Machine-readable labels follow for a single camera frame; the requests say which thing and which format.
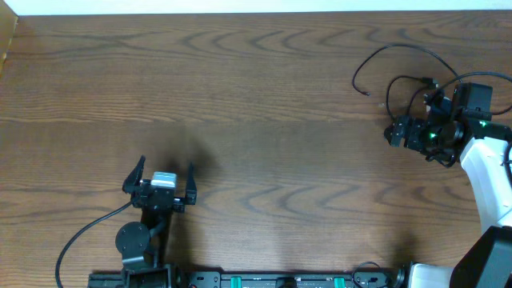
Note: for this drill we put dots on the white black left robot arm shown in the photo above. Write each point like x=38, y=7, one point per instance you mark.
x=141, y=244

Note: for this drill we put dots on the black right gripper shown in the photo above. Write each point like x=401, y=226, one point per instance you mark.
x=415, y=126

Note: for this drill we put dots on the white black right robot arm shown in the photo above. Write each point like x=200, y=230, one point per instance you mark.
x=460, y=130

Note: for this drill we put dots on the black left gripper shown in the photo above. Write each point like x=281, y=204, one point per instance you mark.
x=134, y=187

